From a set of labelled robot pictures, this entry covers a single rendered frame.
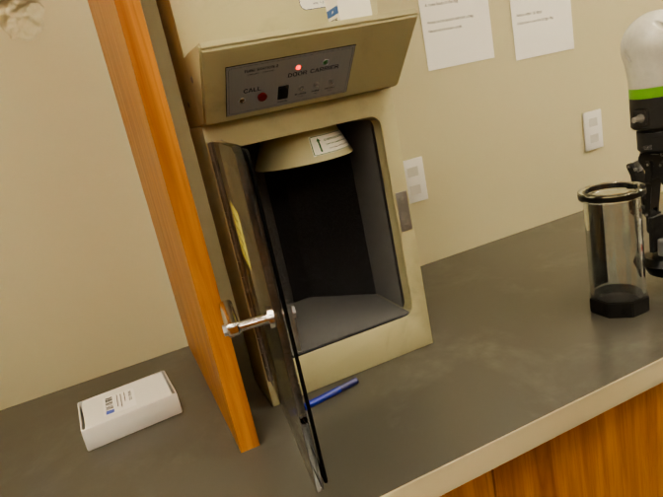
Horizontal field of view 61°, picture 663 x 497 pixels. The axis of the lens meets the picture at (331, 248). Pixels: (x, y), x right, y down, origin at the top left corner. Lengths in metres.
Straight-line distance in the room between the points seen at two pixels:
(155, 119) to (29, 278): 0.64
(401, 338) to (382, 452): 0.28
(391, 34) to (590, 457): 0.71
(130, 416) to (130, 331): 0.34
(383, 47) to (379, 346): 0.50
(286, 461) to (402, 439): 0.17
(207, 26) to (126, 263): 0.61
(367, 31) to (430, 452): 0.58
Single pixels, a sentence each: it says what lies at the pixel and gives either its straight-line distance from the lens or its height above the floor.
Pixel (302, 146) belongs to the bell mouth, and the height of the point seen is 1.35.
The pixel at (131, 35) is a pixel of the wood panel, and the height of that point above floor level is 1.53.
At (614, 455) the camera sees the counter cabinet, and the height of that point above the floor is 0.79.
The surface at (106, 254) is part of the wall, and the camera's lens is 1.30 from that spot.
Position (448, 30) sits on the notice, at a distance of 1.57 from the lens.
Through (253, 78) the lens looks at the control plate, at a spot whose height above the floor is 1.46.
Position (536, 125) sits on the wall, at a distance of 1.74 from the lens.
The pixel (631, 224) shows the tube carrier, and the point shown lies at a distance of 1.08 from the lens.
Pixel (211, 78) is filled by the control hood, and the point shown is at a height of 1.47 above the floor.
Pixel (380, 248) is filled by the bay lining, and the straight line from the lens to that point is 1.06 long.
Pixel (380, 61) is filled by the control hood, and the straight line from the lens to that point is 0.89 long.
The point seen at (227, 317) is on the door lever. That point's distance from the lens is 0.64.
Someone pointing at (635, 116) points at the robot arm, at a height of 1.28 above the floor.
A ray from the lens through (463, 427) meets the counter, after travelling 0.85.
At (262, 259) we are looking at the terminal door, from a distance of 0.56.
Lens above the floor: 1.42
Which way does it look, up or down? 15 degrees down
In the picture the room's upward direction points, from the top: 12 degrees counter-clockwise
